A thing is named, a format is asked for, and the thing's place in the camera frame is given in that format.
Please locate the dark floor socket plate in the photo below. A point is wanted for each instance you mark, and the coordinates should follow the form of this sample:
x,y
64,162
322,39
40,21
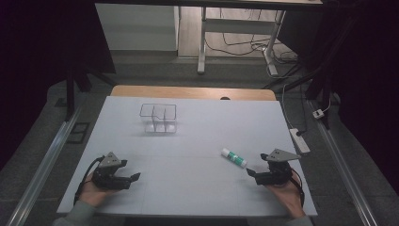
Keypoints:
x,y
78,132

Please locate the white table mat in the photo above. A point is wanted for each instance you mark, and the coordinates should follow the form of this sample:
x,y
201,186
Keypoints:
x,y
194,150

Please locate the aluminium floor rail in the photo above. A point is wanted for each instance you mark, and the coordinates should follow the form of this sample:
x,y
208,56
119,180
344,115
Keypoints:
x,y
342,166
47,163

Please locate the dark curtain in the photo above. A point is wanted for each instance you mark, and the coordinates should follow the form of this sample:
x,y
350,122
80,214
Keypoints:
x,y
370,78
37,47

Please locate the white power strip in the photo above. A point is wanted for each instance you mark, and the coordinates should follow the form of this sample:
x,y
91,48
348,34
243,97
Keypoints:
x,y
299,140

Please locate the white cabinet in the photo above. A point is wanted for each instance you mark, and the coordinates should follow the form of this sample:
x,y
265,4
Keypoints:
x,y
138,28

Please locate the white plug adapter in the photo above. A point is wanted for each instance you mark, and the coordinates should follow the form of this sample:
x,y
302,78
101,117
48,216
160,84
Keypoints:
x,y
318,114

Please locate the white and green glue stick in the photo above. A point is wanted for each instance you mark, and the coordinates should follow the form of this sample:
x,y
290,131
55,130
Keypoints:
x,y
233,158

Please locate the person's left hand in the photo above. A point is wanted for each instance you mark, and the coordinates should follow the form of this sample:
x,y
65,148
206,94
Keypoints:
x,y
92,194

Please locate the black metal stand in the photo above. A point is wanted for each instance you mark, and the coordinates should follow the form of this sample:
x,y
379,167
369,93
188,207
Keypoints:
x,y
323,84
70,94

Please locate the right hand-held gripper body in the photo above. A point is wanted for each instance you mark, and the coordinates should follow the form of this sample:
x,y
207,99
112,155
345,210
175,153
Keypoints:
x,y
277,174

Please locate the clear acrylic pen holder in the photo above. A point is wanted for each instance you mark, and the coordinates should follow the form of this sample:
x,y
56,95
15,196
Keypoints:
x,y
158,121

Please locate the white desk with metal legs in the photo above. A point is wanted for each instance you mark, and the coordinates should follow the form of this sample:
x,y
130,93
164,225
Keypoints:
x,y
238,26

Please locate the wooden table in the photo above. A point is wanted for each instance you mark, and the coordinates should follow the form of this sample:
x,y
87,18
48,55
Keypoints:
x,y
188,92

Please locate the person's right hand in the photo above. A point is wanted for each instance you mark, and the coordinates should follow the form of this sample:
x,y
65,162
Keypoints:
x,y
290,197

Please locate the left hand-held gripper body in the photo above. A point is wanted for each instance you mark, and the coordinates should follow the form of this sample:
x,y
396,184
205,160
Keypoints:
x,y
108,179

